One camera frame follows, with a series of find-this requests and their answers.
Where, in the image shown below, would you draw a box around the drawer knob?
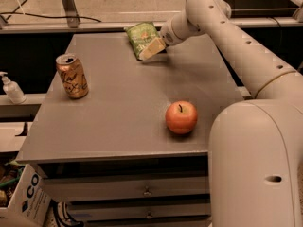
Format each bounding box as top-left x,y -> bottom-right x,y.
145,211 -> 153,219
143,186 -> 152,197

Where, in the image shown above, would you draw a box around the grey drawer cabinet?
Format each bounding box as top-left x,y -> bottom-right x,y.
17,33 -> 241,227

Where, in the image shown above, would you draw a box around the left metal bracket post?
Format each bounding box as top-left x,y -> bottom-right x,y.
62,0 -> 80,28

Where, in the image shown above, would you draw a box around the white cardboard box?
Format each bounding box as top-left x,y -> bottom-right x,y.
0,165 -> 51,227

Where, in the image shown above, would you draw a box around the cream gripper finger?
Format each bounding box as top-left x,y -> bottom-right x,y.
139,37 -> 166,61

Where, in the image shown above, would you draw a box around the black cable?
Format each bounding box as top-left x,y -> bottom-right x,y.
0,11 -> 102,24

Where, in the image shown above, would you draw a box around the green jalapeno chip bag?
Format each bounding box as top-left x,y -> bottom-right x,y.
124,22 -> 159,61

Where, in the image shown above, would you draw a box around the upper drawer knob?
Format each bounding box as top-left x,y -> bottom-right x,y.
143,186 -> 152,197

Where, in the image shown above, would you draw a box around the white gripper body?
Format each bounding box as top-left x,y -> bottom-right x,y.
160,10 -> 198,46

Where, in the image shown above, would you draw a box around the lower drawer knob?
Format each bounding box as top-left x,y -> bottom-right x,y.
145,211 -> 153,219

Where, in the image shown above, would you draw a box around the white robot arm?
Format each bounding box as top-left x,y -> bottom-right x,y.
160,0 -> 303,227

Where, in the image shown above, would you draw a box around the red apple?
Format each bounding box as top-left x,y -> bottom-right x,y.
165,101 -> 198,134

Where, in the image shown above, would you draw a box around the orange soda can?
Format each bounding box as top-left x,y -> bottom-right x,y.
56,53 -> 89,99

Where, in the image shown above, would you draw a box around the white pump bottle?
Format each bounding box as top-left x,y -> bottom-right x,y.
0,72 -> 26,104

